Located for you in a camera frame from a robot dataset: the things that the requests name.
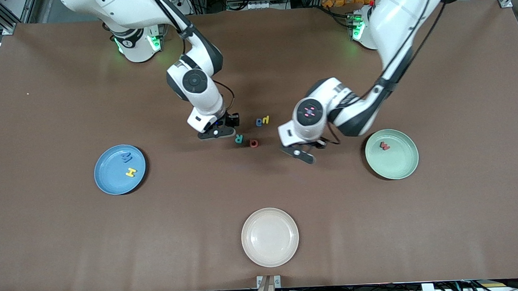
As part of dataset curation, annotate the green plate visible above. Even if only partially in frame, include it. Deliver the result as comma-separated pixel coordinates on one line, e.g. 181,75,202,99
364,128,420,181

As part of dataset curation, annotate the beige plate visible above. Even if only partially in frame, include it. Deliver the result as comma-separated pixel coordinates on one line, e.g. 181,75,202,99
239,206,300,269

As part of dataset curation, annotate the blue plate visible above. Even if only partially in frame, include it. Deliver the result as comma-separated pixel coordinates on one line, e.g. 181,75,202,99
93,143,148,196

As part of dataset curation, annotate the table cover mat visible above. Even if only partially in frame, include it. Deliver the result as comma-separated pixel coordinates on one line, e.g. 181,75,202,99
0,0,518,291

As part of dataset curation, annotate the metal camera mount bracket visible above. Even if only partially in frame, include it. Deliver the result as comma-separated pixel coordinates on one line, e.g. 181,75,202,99
256,274,282,291

